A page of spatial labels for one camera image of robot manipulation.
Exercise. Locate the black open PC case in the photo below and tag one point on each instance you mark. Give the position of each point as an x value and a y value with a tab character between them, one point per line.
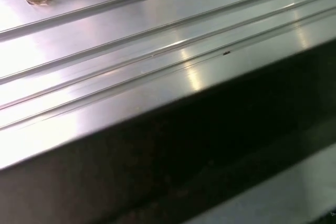
183	142

